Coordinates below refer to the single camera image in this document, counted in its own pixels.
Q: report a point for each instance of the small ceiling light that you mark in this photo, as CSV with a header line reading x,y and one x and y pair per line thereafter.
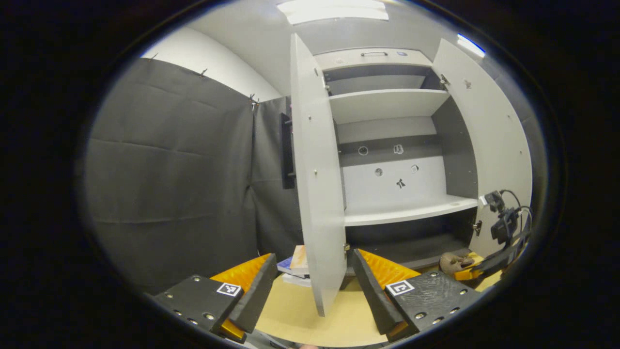
x,y
470,45

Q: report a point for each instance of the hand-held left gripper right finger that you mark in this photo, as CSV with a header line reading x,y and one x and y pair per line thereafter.
x,y
373,295

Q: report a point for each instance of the black backdrop cloth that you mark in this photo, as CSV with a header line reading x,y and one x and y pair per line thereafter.
x,y
169,169

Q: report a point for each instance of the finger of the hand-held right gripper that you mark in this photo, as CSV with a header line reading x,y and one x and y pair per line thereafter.
x,y
467,275

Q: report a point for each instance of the blue book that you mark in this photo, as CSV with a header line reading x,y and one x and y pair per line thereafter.
x,y
283,265

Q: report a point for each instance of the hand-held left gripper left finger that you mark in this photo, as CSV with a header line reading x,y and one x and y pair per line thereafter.
x,y
256,295

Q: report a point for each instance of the grey cabinet drawer front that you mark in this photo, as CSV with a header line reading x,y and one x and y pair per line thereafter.
x,y
373,62

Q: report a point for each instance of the grey shoe cabinet door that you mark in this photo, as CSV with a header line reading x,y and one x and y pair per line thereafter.
x,y
499,145
317,194

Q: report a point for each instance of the grey shoe cabinet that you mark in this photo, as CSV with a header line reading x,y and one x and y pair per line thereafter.
x,y
387,104

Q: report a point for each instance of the brown fuzzy shoe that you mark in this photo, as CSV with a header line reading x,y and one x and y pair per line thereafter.
x,y
450,264

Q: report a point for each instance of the pale cover book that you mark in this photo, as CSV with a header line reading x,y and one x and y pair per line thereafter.
x,y
299,259

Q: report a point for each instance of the white book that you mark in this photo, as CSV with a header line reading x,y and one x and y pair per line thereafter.
x,y
295,280

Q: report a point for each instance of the large ceiling light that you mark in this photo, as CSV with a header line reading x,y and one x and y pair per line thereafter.
x,y
334,12

